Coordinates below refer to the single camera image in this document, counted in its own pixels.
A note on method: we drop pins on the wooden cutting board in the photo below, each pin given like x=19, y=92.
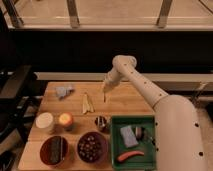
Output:
x=123, y=100

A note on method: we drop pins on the red bowl with nuts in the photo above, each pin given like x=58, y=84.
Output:
x=92, y=147

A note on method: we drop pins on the wooden knife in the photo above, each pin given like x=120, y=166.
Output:
x=85, y=104

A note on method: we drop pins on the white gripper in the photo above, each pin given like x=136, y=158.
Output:
x=111, y=80

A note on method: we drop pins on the crumpled blue-grey cloth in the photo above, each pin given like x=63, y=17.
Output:
x=62, y=92

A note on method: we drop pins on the white lidded cup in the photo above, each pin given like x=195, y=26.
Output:
x=45, y=121

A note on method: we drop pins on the red-yellow apple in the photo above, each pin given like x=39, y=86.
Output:
x=66, y=120

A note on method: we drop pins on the black side furniture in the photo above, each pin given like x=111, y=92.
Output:
x=12, y=90

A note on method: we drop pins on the small metal cup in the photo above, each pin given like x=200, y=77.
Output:
x=101, y=123

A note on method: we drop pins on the metal ladle black handle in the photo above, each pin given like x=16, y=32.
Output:
x=142, y=133

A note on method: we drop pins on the red bowl with dark block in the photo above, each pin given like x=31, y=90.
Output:
x=54, y=150

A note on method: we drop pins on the green plastic tray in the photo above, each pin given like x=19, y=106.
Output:
x=137, y=162

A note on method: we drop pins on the orange sausage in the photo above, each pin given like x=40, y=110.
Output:
x=122, y=157

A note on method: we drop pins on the blue-grey sponge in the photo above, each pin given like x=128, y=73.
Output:
x=128, y=136

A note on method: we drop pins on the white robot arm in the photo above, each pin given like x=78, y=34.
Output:
x=178, y=138

